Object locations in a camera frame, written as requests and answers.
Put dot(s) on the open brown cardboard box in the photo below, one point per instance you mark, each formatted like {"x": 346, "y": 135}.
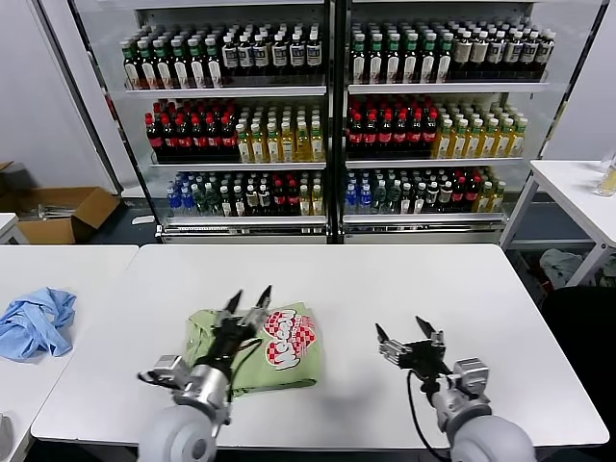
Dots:
{"x": 89, "y": 212}

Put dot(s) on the small yellow juice bottle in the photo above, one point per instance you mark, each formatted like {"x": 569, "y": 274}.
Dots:
{"x": 317, "y": 200}
{"x": 305, "y": 201}
{"x": 498, "y": 197}
{"x": 485, "y": 198}

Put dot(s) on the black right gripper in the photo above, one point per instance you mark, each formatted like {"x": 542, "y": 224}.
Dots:
{"x": 428, "y": 361}

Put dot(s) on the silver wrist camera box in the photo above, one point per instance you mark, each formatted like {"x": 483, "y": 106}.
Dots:
{"x": 470, "y": 377}
{"x": 168, "y": 366}

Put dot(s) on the silver grey robot left arm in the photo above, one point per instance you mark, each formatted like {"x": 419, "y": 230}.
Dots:
{"x": 183, "y": 438}

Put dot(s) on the small blue water bottle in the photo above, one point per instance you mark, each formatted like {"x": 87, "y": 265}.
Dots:
{"x": 188, "y": 202}
{"x": 365, "y": 199}
{"x": 351, "y": 199}
{"x": 174, "y": 203}

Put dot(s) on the white side table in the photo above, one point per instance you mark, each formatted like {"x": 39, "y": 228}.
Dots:
{"x": 568, "y": 183}

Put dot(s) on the light green t-shirt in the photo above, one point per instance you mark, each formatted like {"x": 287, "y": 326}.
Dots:
{"x": 289, "y": 337}

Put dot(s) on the crumpled light blue shirt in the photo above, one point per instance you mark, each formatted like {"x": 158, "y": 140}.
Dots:
{"x": 33, "y": 327}

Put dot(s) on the white drinks shelf cabinet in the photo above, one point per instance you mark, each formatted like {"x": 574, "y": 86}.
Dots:
{"x": 231, "y": 92}
{"x": 433, "y": 88}

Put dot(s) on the small dark bottle white label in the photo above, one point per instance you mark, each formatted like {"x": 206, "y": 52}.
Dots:
{"x": 406, "y": 199}
{"x": 226, "y": 202}
{"x": 239, "y": 201}
{"x": 420, "y": 199}

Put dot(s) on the small green-tinted water bottle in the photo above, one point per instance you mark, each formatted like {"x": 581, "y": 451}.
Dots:
{"x": 380, "y": 198}
{"x": 201, "y": 202}
{"x": 393, "y": 198}
{"x": 214, "y": 201}

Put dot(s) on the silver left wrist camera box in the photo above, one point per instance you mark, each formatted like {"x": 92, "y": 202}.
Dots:
{"x": 168, "y": 366}

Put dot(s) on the pile of grey clothes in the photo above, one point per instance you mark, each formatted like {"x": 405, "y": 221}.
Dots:
{"x": 560, "y": 267}

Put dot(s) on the bundle of metal rails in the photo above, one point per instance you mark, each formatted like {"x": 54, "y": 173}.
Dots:
{"x": 58, "y": 210}

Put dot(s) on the clear plastic cup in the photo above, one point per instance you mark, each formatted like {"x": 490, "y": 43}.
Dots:
{"x": 607, "y": 185}

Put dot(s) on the small white paper scrap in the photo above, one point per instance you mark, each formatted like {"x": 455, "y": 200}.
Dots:
{"x": 143, "y": 220}

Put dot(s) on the white-cap dark drink bottle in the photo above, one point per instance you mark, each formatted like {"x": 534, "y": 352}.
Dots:
{"x": 280, "y": 54}
{"x": 246, "y": 55}
{"x": 261, "y": 55}
{"x": 298, "y": 53}
{"x": 231, "y": 55}
{"x": 315, "y": 53}

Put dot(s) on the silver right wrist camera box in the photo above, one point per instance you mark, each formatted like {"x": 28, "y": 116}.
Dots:
{"x": 470, "y": 377}

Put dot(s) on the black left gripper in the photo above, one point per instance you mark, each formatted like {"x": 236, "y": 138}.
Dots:
{"x": 233, "y": 342}

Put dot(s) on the small dark bottle grey label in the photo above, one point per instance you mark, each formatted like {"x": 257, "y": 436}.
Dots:
{"x": 252, "y": 198}
{"x": 432, "y": 197}
{"x": 446, "y": 197}
{"x": 265, "y": 198}

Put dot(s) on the small white cabinet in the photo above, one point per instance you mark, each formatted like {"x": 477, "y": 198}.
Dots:
{"x": 7, "y": 226}

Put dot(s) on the white-cap bottle grey label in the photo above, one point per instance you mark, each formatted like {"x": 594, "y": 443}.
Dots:
{"x": 496, "y": 55}
{"x": 514, "y": 56}
{"x": 530, "y": 57}
{"x": 546, "y": 57}

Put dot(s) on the small red-cap cola bottle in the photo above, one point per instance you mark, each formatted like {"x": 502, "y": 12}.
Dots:
{"x": 473, "y": 195}
{"x": 293, "y": 198}
{"x": 279, "y": 198}
{"x": 460, "y": 195}

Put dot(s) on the open glass cabinet door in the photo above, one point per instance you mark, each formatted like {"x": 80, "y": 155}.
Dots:
{"x": 560, "y": 72}
{"x": 94, "y": 96}

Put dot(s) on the green-cap tea bottle white label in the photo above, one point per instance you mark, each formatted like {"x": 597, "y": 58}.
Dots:
{"x": 411, "y": 61}
{"x": 164, "y": 66}
{"x": 197, "y": 65}
{"x": 214, "y": 64}
{"x": 148, "y": 66}
{"x": 393, "y": 61}
{"x": 445, "y": 60}
{"x": 181, "y": 65}
{"x": 428, "y": 61}
{"x": 133, "y": 67}
{"x": 359, "y": 61}
{"x": 376, "y": 61}

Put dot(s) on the white-cap bottle beige label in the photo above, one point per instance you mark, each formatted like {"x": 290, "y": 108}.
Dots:
{"x": 480, "y": 54}
{"x": 464, "y": 54}

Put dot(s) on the silver grey robot right arm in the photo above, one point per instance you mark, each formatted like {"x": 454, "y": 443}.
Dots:
{"x": 486, "y": 438}

